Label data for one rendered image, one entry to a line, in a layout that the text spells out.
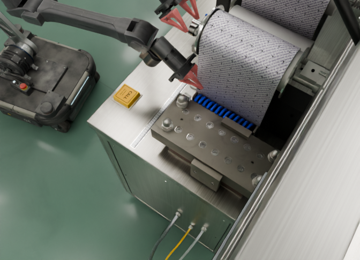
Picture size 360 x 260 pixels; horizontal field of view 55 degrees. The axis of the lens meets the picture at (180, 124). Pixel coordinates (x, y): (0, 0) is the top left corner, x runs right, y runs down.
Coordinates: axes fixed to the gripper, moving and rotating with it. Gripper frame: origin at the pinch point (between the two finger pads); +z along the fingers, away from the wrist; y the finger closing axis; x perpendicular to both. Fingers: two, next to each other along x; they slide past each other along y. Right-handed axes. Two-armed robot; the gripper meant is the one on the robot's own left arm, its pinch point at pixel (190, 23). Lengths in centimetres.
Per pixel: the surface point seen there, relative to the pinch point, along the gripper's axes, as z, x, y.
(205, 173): 34.0, -3.8, 27.0
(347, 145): 8, 58, 38
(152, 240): 85, -93, 42
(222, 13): 2.5, 9.4, -2.8
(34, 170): 21, -146, 49
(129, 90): 7.7, -36.6, 12.4
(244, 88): 21.6, 7.6, 5.4
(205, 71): 13.0, -1.9, 5.3
